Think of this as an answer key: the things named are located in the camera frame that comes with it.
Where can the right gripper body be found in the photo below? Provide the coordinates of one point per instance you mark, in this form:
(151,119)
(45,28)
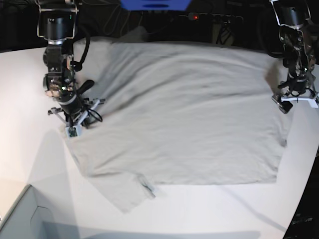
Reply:
(71,107)

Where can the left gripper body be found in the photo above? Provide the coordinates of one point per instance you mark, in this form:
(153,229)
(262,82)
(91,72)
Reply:
(297,85)

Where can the grey t-shirt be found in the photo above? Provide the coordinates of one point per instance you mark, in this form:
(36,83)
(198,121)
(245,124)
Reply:
(179,114)

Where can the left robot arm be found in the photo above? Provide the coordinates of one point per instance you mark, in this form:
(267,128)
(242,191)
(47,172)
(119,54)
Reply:
(294,19)

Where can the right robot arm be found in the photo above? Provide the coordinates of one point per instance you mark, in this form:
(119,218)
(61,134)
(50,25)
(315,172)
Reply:
(57,24)

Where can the white bin at corner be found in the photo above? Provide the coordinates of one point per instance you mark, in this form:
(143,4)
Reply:
(32,216)

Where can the blue box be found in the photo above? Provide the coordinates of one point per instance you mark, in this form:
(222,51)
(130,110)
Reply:
(141,5)

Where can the black power strip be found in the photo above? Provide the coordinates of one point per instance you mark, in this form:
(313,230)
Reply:
(216,18)

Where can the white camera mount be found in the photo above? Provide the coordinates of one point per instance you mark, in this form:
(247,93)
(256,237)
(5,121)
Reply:
(82,118)
(313,101)

